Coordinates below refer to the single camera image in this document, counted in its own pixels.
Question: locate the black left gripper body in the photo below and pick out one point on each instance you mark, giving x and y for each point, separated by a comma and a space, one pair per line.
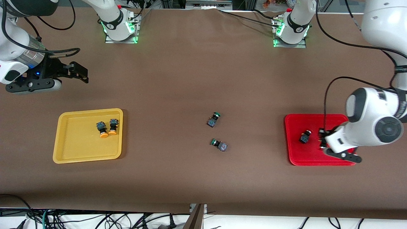
322, 136

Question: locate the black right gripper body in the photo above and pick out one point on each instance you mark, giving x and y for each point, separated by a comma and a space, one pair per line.
51, 69

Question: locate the red push button switch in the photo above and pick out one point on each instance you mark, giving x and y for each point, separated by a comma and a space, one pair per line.
304, 137

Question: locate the yellow push button switch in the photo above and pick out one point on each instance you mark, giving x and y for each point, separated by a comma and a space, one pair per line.
101, 127
113, 124

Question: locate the yellow plastic tray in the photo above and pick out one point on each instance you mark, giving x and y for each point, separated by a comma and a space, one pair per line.
79, 143

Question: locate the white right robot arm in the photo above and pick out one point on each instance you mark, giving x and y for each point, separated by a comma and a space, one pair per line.
12, 44

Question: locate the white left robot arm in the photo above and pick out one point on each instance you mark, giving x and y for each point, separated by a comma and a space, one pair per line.
375, 124

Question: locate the red plastic tray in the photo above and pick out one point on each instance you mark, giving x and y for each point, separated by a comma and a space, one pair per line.
305, 156

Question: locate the brown table cover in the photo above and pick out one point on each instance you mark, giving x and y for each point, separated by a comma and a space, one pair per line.
203, 79

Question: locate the grey metal box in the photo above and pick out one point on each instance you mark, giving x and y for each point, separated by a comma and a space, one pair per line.
206, 3

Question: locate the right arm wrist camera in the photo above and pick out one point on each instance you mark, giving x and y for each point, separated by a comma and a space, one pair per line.
35, 86

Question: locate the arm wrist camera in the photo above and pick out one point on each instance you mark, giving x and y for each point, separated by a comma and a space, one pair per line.
35, 86
345, 156

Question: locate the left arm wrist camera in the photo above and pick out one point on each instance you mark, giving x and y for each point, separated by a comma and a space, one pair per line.
345, 156

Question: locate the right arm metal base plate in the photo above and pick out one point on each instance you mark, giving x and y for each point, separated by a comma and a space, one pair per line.
122, 41

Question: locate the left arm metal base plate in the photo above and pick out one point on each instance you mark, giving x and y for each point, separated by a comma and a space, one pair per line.
291, 45

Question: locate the green push button switch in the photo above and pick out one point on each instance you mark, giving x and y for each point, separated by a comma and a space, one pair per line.
222, 146
212, 121

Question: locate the small metal bracket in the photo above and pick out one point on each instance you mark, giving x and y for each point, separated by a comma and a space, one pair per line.
205, 208

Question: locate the wooden post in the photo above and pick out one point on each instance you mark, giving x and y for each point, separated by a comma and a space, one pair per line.
195, 221

